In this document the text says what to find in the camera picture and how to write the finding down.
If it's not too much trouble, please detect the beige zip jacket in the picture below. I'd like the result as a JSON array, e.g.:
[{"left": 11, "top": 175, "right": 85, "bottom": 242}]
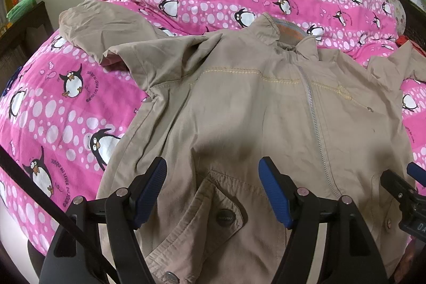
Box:
[{"left": 59, "top": 1, "right": 425, "bottom": 283}]

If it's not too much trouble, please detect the right hand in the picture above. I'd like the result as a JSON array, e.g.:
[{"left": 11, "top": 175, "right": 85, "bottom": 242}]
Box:
[{"left": 394, "top": 238, "right": 419, "bottom": 283}]

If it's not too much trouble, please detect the pink penguin blanket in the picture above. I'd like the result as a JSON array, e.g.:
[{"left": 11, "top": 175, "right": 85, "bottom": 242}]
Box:
[{"left": 0, "top": 0, "right": 426, "bottom": 256}]

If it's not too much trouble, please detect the red cushion at bedside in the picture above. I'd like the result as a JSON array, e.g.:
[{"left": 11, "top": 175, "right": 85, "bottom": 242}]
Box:
[{"left": 396, "top": 35, "right": 426, "bottom": 56}]

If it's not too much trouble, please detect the dark wooden headboard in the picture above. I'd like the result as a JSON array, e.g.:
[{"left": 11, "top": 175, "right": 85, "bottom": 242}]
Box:
[{"left": 400, "top": 0, "right": 425, "bottom": 46}]

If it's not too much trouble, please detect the dark wooden side cabinet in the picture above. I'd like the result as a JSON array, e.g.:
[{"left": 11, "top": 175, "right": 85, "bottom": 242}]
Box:
[{"left": 1, "top": 1, "right": 54, "bottom": 92}]

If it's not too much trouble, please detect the green plastic basket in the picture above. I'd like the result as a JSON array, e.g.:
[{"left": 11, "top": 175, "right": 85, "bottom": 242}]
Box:
[{"left": 6, "top": 0, "right": 37, "bottom": 23}]

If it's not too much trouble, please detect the black cable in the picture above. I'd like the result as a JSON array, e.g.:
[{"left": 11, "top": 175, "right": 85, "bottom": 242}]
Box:
[{"left": 0, "top": 145, "right": 121, "bottom": 284}]

